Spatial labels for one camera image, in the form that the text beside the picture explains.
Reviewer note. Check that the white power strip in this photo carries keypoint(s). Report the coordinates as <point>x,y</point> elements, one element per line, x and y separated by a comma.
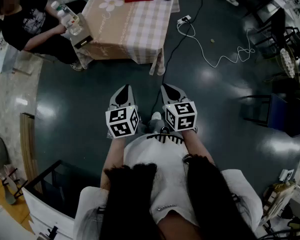
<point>183,19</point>

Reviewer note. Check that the black metal frame stand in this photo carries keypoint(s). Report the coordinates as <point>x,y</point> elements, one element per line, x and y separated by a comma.
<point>47,170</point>

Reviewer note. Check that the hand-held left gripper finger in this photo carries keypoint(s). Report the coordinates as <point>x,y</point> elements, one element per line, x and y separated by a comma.
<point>113,102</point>
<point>132,99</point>

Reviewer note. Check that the person's left forearm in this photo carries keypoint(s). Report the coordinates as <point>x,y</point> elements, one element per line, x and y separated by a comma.
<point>115,156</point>

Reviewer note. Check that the person's white shoe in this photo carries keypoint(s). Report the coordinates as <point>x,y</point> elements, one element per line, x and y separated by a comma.
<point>156,115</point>

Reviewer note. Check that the person's right forearm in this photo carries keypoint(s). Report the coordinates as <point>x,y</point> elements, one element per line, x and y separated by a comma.
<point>197,144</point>

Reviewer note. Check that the brown box stool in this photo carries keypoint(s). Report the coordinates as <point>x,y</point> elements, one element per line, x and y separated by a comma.
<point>83,37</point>

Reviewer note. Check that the blue stool with black frame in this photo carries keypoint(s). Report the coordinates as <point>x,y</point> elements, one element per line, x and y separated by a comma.
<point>287,116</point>

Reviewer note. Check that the clear plastic bottle red label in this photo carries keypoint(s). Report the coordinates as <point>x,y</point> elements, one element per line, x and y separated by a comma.
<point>75,29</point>

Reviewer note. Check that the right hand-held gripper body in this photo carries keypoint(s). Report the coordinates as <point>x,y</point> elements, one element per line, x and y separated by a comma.
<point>182,116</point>

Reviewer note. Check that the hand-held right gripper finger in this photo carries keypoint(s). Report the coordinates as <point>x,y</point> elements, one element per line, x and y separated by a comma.
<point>182,95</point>
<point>165,99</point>

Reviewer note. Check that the person's white shirt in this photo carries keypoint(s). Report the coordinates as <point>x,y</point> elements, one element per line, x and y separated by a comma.
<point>165,159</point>

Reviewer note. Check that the black metal chair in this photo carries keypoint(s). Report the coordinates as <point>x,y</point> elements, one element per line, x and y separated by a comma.
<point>280,21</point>

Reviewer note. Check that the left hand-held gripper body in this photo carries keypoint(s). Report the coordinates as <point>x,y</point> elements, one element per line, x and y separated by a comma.
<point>122,122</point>

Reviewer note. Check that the wooden board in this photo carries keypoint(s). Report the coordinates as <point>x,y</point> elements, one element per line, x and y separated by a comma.
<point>28,146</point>

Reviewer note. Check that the table with checked beige tablecloth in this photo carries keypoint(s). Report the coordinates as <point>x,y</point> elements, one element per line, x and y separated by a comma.
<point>140,29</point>

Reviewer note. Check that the person's jeans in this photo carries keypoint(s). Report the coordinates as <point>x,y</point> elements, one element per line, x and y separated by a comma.
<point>155,125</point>

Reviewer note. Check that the wooden crate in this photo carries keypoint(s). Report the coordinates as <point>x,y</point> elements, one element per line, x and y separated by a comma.
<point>277,199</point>

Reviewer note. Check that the plastic bottle with yellow liquid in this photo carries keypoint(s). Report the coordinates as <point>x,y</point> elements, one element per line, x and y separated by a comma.
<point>65,10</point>

